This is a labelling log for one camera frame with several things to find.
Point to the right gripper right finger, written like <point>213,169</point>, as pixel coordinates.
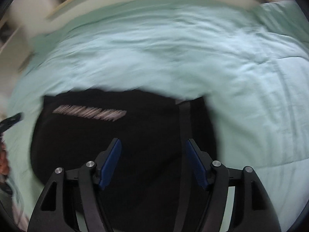
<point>252,209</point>

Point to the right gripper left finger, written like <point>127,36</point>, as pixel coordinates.
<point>54,210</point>

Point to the black jacket with white piping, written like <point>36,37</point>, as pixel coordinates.
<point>143,195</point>

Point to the person's left hand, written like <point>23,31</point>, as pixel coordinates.
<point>4,164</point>

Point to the mint green quilted duvet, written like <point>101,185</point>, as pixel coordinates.
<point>251,64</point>

